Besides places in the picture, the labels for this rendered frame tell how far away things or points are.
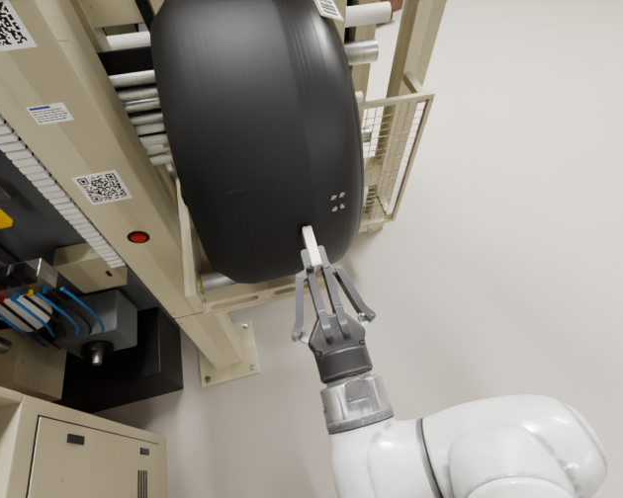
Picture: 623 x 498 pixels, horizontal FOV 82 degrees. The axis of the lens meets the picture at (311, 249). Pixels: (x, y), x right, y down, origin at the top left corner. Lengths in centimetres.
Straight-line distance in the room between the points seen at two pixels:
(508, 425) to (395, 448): 12
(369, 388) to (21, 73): 62
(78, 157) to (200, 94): 27
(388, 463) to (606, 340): 193
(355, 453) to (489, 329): 161
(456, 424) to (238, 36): 57
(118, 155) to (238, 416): 131
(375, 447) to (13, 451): 75
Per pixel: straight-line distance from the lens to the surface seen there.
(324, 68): 58
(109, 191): 78
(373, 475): 48
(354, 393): 48
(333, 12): 67
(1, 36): 63
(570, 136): 328
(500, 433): 45
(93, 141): 70
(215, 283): 93
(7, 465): 101
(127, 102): 113
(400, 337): 186
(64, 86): 65
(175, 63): 59
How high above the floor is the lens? 171
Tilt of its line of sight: 57 degrees down
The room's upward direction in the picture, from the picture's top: straight up
